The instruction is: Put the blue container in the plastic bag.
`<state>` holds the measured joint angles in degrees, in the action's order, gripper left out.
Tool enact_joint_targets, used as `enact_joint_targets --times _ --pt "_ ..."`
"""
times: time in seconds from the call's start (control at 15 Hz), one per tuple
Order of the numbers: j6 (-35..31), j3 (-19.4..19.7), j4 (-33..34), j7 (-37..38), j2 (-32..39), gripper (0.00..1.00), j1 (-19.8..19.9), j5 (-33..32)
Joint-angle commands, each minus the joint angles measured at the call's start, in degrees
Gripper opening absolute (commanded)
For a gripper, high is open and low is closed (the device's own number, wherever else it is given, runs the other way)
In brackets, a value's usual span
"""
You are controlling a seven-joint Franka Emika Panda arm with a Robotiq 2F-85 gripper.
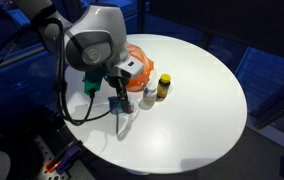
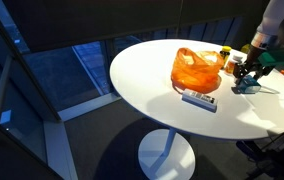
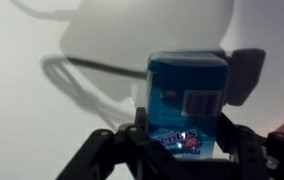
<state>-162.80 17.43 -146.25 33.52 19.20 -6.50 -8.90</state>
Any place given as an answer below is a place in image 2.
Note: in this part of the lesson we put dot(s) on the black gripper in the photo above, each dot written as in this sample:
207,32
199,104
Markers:
252,63

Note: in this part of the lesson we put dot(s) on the blue plastic container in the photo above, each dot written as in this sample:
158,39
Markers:
249,85

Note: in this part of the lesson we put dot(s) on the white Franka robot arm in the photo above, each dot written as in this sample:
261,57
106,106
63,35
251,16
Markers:
278,23

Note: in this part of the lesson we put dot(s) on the orange plastic bag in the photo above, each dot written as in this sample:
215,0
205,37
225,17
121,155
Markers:
195,71

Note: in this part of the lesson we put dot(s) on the white-lid orange pill bottle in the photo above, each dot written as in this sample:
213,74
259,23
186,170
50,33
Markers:
231,65

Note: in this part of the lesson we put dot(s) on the yellow object on floor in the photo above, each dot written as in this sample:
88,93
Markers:
245,48

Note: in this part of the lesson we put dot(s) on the yellow-lid dark bottle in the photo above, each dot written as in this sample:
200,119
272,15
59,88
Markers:
225,53

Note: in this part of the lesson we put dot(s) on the small orange object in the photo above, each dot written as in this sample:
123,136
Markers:
282,71

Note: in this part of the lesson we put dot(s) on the white rectangular box with print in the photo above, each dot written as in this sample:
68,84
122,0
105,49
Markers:
200,100

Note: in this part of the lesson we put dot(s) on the dark equipment cart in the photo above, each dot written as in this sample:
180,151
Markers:
275,156

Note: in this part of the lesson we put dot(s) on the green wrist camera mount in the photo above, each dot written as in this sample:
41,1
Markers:
278,58

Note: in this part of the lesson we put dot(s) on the white table pedestal base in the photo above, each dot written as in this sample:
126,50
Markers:
166,155

